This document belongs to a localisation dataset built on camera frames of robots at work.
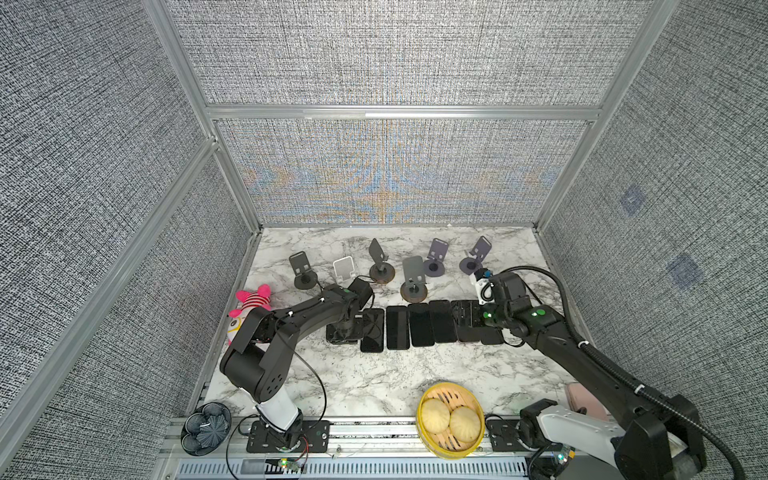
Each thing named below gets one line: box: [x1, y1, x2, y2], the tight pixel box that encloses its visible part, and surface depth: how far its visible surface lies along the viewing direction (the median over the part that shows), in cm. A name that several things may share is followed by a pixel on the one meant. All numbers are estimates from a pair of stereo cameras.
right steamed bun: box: [449, 405, 481, 443], surface depth 72 cm
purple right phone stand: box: [459, 235, 492, 275], surface depth 106 cm
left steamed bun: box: [422, 398, 451, 433], surface depth 73 cm
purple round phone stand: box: [424, 238, 449, 277], surface depth 105 cm
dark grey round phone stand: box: [288, 251, 318, 290], surface depth 102 cm
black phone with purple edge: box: [451, 300, 481, 342], surface depth 74 cm
